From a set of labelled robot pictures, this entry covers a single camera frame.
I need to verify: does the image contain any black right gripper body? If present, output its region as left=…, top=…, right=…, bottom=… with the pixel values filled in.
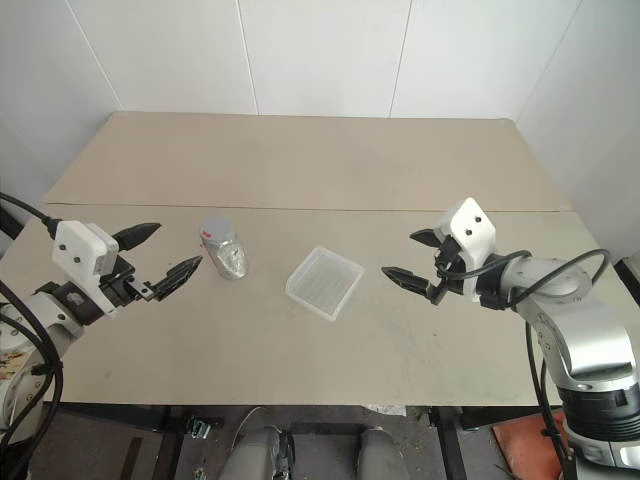
left=426, top=234, right=472, bottom=306

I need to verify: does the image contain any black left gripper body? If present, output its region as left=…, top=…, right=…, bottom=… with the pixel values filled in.
left=97, top=253, right=154, bottom=309

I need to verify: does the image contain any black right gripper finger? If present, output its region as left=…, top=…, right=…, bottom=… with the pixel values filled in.
left=380, top=266, right=442, bottom=302
left=409, top=228, right=447, bottom=250

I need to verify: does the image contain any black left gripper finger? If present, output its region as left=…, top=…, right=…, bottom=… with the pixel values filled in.
left=149, top=255, right=204, bottom=303
left=110, top=222, right=163, bottom=252

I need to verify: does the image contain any clear plastic tray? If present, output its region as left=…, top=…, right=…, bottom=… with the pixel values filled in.
left=285, top=245, right=366, bottom=324

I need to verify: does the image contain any metal caster wheel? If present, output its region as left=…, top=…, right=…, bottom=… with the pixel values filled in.
left=187, top=417, right=224, bottom=441

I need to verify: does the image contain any grey rounded shape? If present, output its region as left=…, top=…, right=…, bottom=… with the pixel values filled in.
left=359, top=425, right=402, bottom=480
left=227, top=424, right=296, bottom=480

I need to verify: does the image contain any red-brown floor mat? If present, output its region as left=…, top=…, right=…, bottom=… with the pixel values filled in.
left=492, top=419, right=567, bottom=474

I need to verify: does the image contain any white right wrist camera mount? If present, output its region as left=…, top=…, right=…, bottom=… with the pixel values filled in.
left=432, top=197, right=497, bottom=304

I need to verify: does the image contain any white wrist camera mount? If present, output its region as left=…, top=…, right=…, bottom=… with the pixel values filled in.
left=432, top=197, right=497, bottom=304
left=51, top=219, right=121, bottom=320

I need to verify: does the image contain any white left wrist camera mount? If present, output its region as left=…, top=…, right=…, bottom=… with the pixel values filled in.
left=51, top=219, right=121, bottom=320

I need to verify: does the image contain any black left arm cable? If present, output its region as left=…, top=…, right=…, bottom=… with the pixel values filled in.
left=0, top=192, right=65, bottom=480

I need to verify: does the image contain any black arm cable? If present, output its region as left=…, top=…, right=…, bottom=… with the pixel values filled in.
left=0, top=192, right=65, bottom=480
left=438, top=248, right=614, bottom=480

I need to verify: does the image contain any black metal table frame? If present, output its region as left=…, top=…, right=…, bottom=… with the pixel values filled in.
left=47, top=402, right=551, bottom=480

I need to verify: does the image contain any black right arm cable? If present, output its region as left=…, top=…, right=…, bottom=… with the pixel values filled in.
left=438, top=248, right=614, bottom=480

